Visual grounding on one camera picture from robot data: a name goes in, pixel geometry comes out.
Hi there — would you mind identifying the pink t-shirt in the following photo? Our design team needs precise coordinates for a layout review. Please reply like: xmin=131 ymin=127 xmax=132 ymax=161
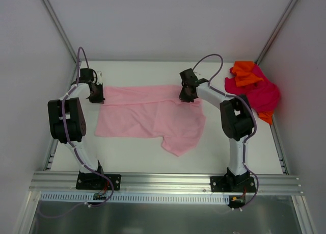
xmin=95 ymin=85 xmax=206 ymax=157

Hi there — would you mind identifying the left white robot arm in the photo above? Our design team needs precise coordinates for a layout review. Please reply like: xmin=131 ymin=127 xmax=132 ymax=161
xmin=47 ymin=68 xmax=105 ymax=190

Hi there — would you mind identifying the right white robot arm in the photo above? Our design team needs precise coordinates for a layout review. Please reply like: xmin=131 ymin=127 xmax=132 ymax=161
xmin=179 ymin=68 xmax=257 ymax=192

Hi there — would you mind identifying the orange t-shirt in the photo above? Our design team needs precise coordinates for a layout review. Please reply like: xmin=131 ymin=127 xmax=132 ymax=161
xmin=232 ymin=61 xmax=264 ymax=87

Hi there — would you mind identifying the magenta t-shirt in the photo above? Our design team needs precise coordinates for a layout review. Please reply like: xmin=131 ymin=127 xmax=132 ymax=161
xmin=225 ymin=66 xmax=281 ymax=113

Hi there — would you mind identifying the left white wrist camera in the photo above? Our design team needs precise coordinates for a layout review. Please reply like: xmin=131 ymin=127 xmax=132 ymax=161
xmin=96 ymin=71 xmax=103 ymax=85

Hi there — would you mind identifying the left aluminium corner post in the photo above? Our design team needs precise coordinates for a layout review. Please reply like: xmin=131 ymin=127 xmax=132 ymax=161
xmin=40 ymin=0 xmax=77 ymax=63

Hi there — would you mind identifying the aluminium corner post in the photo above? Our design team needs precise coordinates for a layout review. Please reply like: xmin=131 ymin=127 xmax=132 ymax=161
xmin=255 ymin=0 xmax=300 ymax=65
xmin=40 ymin=0 xmax=77 ymax=63

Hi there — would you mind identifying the left black base bracket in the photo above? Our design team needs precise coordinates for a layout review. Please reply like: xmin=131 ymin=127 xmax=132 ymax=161
xmin=75 ymin=172 xmax=121 ymax=191

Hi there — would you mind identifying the black base bracket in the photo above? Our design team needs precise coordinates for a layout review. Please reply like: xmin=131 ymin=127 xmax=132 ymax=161
xmin=75 ymin=172 xmax=121 ymax=191
xmin=210 ymin=168 xmax=256 ymax=193

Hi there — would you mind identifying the aluminium mounting rail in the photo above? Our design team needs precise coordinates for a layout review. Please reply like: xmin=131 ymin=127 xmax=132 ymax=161
xmin=29 ymin=171 xmax=304 ymax=195

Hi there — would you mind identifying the right black base bracket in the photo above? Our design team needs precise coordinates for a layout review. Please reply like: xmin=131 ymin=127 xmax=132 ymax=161
xmin=210 ymin=168 xmax=256 ymax=193

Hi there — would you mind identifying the white slotted cable duct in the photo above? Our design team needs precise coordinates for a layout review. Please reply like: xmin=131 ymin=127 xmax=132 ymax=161
xmin=40 ymin=192 xmax=230 ymax=205

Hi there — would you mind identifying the right aluminium corner post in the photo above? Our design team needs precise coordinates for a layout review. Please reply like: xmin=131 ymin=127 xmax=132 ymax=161
xmin=255 ymin=0 xmax=300 ymax=65

